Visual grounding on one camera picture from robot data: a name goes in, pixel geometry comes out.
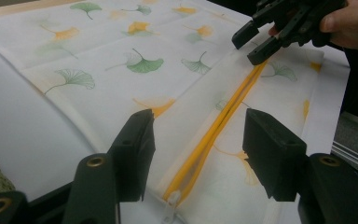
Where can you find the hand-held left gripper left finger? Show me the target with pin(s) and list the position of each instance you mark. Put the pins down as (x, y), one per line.
(133, 161)

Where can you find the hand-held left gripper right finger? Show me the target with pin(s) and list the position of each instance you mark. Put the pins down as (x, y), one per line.
(276, 155)

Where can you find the white leaf-print zipper bag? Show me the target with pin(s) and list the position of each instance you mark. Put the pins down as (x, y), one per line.
(174, 81)

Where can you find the white table cover sheet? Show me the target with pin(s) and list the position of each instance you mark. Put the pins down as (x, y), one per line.
(28, 130)

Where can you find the metal floor rail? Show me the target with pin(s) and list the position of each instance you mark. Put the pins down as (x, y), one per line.
(354, 158)

